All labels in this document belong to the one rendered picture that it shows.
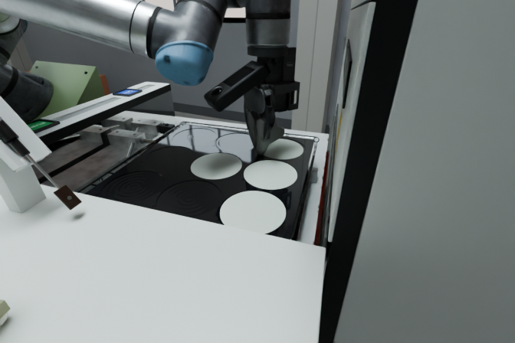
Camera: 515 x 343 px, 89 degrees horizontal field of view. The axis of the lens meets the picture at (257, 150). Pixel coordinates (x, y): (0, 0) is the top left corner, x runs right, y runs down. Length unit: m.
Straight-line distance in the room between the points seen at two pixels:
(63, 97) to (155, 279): 0.79
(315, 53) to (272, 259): 2.26
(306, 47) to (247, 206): 2.13
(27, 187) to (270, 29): 0.38
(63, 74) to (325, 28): 1.90
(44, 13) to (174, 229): 0.34
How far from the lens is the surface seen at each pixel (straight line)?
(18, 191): 0.39
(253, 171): 0.50
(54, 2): 0.47
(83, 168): 0.65
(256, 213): 0.40
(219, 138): 0.63
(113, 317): 0.25
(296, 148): 0.58
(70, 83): 1.00
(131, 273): 0.27
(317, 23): 2.42
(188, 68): 0.39
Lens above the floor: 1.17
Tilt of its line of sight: 28 degrees down
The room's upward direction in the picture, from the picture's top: straight up
